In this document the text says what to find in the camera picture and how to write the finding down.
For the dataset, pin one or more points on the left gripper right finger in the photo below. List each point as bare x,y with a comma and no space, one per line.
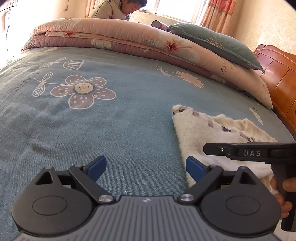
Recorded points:
206,178

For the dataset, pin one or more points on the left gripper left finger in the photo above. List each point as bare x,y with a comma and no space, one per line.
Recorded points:
85,177

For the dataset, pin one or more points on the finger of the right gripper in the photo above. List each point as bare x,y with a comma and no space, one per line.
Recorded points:
217,149

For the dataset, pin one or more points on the cream knit sweater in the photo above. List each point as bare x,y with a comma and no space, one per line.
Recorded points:
195,129

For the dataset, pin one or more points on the cream floral pillow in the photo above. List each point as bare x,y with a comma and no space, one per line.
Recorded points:
245,79

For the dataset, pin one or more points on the blue floral bed sheet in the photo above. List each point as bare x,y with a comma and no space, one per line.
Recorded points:
66,106

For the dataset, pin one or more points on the orange wooden headboard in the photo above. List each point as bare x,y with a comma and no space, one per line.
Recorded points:
279,76

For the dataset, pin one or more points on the grey-green pillow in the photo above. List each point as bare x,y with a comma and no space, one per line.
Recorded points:
225,46

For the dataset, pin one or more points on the pink curtain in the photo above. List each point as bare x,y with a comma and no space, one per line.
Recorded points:
217,15

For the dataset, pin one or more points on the pink floral quilt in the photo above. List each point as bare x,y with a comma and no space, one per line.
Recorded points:
116,32

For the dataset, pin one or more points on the white red cylindrical can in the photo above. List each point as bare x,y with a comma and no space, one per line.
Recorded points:
159,25

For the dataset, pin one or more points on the person in beige jacket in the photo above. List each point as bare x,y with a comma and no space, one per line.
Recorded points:
117,9

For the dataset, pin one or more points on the window with white frame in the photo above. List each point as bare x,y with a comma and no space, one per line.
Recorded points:
190,11

